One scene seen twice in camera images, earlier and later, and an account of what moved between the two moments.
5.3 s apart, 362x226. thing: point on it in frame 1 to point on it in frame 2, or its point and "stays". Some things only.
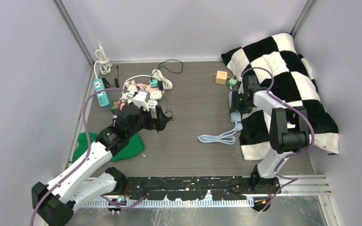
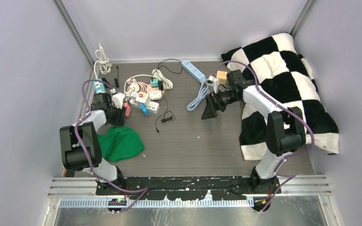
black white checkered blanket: x=283 y=73 stays
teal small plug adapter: x=154 y=84 stays
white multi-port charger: x=152 y=104 stays
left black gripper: x=151 y=124 to x=121 y=112
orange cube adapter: x=221 y=78 stays
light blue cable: x=227 y=137 to x=204 y=92
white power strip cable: x=105 y=65 stays
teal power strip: x=102 y=96 stays
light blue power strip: x=235 y=116 to x=193 y=71
